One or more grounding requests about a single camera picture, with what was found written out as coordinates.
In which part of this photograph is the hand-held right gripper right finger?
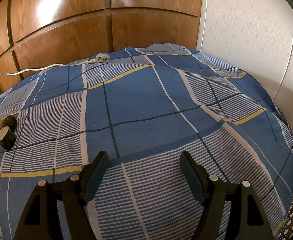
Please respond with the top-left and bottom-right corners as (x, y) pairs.
(179, 151), (274, 240)

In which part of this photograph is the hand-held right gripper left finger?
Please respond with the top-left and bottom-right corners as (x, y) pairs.
(14, 150), (109, 240)

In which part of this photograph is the blue plaid bedsheet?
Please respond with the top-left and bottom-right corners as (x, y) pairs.
(0, 43), (293, 240)

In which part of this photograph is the dark cut vegetable piece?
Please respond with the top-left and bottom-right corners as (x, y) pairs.
(0, 126), (16, 152)
(0, 115), (18, 132)

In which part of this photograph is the wooden wardrobe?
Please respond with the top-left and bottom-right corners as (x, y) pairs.
(0, 0), (203, 103)

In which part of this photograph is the white power cable with plug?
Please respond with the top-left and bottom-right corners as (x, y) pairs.
(0, 53), (110, 117)

